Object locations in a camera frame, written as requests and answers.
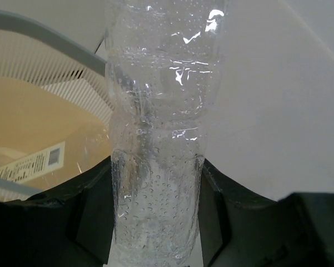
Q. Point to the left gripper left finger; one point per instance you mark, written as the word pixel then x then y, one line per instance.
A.
pixel 68 225

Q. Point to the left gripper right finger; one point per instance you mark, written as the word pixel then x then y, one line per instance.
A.
pixel 242 228

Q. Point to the square bottle beige label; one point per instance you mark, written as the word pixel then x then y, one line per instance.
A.
pixel 35 165

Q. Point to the clear crushed bottle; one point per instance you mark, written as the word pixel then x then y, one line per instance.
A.
pixel 164 68

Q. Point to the beige mesh waste bin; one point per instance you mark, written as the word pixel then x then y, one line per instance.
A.
pixel 51 90

